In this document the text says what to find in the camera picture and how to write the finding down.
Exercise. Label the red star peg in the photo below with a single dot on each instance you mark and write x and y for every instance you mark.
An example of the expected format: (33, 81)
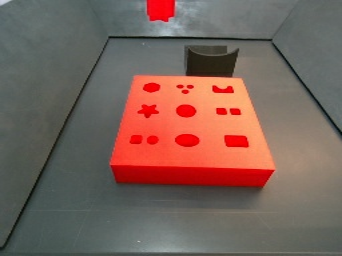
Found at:
(161, 10)

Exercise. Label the red shape-sorter block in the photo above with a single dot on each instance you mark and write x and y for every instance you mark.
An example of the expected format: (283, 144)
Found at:
(190, 132)

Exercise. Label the black curved holder block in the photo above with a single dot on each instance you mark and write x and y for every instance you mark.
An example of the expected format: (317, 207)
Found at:
(210, 61)

